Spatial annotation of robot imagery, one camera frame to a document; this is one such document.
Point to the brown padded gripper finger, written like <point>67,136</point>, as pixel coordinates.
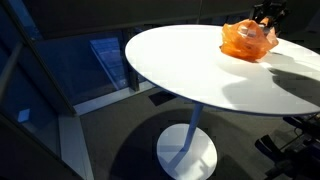
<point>275,25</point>

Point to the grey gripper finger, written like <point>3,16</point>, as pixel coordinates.
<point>256,13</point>

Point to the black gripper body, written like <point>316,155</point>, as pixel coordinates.
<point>271,7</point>

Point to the glass partition panel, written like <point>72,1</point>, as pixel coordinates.
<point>83,66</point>

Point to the white table pedestal base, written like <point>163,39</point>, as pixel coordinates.
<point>186,150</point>

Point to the black wheeled stand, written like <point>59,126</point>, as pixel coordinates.
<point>296,146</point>

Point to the orange plastic bag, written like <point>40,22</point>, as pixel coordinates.
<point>248,40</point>

